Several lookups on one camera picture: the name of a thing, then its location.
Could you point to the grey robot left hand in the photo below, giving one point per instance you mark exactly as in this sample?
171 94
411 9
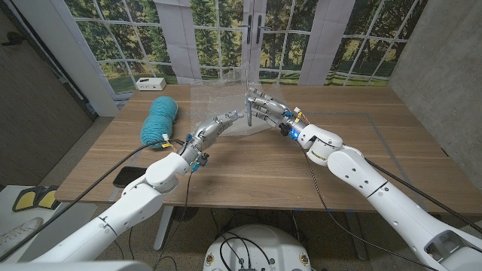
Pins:
207 131

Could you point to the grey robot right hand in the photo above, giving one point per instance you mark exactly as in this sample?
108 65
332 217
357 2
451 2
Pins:
276 109

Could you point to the clear bubble wrap sheet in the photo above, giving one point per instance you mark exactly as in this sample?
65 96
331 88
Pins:
214 101

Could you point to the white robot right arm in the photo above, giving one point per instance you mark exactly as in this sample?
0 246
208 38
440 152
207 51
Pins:
391 203

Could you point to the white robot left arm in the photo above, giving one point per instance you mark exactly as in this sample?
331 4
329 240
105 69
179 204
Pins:
124 214

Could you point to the teal yarn skein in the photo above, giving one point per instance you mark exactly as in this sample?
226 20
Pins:
160 116

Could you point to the white power strip box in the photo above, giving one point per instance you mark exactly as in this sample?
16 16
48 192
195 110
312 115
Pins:
150 84

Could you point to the black smartphone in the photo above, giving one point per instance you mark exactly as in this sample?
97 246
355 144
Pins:
130 177

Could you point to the white table leg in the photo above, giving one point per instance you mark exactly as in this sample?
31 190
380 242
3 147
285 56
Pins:
163 229

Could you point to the printed garden window backdrop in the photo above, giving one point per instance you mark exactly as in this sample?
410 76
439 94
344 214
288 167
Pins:
132 37

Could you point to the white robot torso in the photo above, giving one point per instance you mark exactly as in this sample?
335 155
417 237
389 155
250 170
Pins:
271 244

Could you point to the grey table leg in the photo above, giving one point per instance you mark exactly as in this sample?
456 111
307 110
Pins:
357 237

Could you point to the dark wood door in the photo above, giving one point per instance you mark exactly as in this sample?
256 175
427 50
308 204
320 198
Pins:
37 113

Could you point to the white sneaker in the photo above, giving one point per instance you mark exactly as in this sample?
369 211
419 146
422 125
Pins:
19 237

